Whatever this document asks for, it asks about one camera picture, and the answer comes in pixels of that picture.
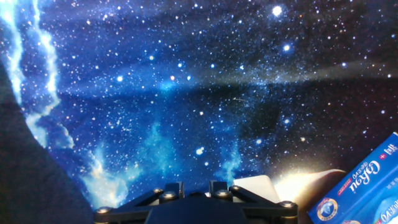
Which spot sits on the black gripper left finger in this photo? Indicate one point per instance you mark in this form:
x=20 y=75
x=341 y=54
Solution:
x=136 y=205

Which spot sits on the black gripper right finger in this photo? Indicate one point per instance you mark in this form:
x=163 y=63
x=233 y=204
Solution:
x=264 y=208

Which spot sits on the blue tissue pack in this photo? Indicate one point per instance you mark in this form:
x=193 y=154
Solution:
x=360 y=193

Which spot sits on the galaxy and forest print cloth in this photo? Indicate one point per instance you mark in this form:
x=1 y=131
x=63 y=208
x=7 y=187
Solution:
x=186 y=102

